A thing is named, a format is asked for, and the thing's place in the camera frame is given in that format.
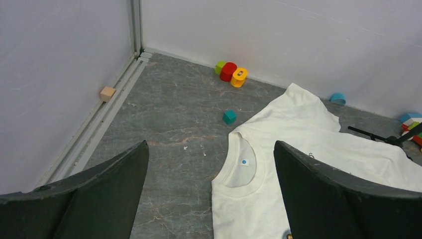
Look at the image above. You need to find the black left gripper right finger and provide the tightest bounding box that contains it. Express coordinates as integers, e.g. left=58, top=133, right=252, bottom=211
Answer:
left=274, top=141, right=422, bottom=239

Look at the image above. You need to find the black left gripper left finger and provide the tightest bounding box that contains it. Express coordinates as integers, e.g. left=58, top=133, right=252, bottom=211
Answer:
left=0, top=141, right=149, bottom=239

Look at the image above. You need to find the white floral t-shirt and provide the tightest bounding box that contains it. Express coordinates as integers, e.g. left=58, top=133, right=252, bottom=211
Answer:
left=211, top=84, right=422, bottom=239

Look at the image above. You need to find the blue round block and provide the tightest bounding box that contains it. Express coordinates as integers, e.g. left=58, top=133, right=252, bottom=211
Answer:
left=329, top=93, right=346, bottom=106

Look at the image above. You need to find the black tripod stand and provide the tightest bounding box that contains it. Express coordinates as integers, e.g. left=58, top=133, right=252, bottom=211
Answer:
left=346, top=123, right=422, bottom=164

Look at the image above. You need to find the colourful brick toy car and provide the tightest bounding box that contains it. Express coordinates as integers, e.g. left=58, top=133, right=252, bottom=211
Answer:
left=400, top=113, right=422, bottom=146

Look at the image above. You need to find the teal small cube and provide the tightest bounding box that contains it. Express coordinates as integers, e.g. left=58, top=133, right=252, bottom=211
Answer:
left=222, top=110, right=237, bottom=125

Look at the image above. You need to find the tan cube on rail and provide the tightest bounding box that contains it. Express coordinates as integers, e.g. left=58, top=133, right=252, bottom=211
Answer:
left=100, top=86, right=116, bottom=102

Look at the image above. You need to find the red yellow green ring toy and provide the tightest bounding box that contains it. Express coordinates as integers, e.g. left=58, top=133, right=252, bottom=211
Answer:
left=214, top=61, right=248, bottom=88

